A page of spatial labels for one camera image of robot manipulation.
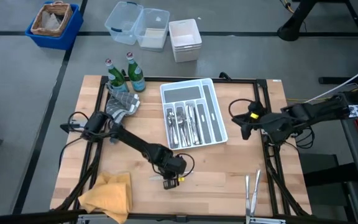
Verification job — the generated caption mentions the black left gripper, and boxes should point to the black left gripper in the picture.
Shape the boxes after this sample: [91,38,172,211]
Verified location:
[155,152,188,190]

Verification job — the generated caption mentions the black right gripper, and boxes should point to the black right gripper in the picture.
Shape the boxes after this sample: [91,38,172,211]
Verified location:
[231,101,272,141]

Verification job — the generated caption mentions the white plastic cutlery tray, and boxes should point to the white plastic cutlery tray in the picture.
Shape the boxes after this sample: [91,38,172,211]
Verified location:
[159,77,229,151]

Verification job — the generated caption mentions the yellow cloth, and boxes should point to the yellow cloth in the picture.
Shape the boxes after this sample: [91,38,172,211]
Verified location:
[78,172,134,224]

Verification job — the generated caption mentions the white stacked storage bins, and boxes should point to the white stacked storage bins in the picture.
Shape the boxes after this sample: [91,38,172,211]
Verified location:
[168,18,203,63]

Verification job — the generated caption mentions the grey checked dish towel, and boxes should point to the grey checked dish towel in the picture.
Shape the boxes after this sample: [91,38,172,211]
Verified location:
[104,83,141,124]

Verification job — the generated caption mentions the green glass bottle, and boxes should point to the green glass bottle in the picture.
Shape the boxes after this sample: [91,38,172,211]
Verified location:
[104,58,129,93]
[126,51,147,93]

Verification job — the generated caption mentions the clear plastic bin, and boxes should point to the clear plastic bin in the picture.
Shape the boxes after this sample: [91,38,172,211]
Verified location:
[134,7,171,53]

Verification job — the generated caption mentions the blue plastic bin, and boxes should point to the blue plastic bin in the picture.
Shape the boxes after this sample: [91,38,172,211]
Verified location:
[25,1,85,51]

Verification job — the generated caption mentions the wicker basket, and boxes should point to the wicker basket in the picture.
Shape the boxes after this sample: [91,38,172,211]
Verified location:
[30,0,73,38]

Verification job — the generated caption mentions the crumpled clear plastic wrap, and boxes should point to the crumpled clear plastic wrap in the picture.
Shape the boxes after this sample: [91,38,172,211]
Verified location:
[40,11,63,31]

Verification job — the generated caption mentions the black left cable yellow tag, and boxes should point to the black left cable yellow tag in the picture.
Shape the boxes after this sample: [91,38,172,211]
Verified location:
[175,152,196,183]

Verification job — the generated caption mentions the black cable yellow tag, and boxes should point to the black cable yellow tag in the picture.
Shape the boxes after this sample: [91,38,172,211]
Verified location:
[175,152,196,183]
[227,98,259,121]

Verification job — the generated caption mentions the black right cable yellow tag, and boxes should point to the black right cable yellow tag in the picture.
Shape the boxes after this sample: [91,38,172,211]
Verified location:
[227,98,259,121]

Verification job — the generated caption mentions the black metal table frame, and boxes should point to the black metal table frame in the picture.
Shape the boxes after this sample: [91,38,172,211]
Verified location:
[50,75,312,224]

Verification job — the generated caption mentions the black cable bundle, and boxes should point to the black cable bundle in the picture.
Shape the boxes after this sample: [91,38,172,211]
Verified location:
[290,124,316,149]

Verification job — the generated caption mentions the silver metal bracket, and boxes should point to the silver metal bracket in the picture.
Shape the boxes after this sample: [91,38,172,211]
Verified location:
[249,217,287,224]
[76,214,93,224]

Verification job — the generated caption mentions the black metal rig frame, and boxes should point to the black metal rig frame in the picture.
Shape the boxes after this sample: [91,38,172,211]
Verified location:
[317,0,358,85]

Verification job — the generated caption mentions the black pedestal stand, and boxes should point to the black pedestal stand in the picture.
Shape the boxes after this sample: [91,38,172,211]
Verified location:
[277,0,319,42]

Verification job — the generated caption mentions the white cable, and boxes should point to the white cable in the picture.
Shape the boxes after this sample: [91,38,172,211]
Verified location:
[305,58,358,103]

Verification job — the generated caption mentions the clear bin with teal handles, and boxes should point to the clear bin with teal handles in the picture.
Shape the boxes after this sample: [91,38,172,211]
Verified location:
[104,1,144,46]

